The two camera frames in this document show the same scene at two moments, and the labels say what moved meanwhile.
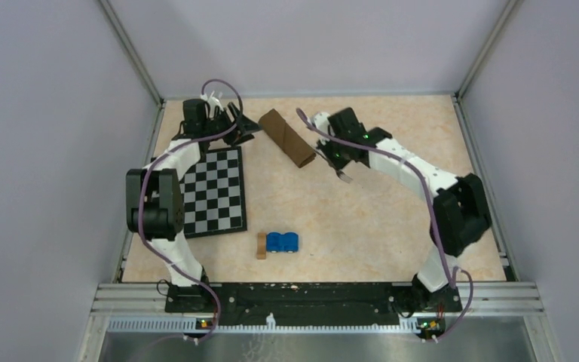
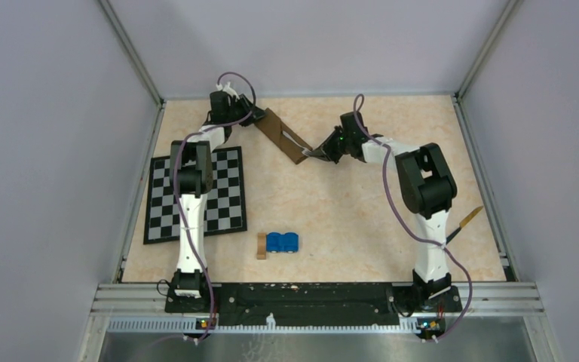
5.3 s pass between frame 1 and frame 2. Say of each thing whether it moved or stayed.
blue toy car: stayed
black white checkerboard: stayed
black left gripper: moved
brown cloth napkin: stayed
